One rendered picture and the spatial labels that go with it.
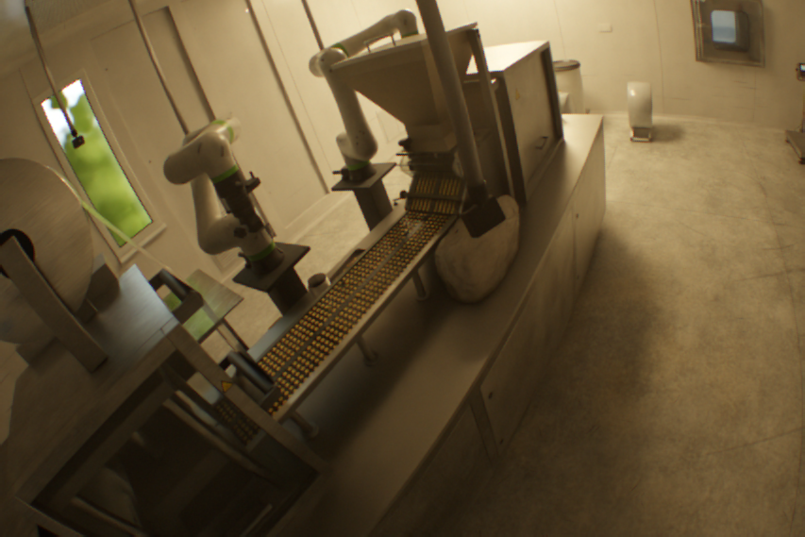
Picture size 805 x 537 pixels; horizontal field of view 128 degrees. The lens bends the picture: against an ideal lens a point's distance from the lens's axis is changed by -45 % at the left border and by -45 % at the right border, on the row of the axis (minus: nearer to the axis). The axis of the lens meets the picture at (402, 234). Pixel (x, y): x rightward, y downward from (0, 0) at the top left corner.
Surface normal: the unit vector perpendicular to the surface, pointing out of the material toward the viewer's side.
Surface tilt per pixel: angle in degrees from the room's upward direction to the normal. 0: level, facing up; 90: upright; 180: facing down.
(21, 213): 90
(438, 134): 90
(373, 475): 0
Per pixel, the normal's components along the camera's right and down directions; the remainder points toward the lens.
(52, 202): 0.77, 0.13
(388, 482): -0.29, -0.80
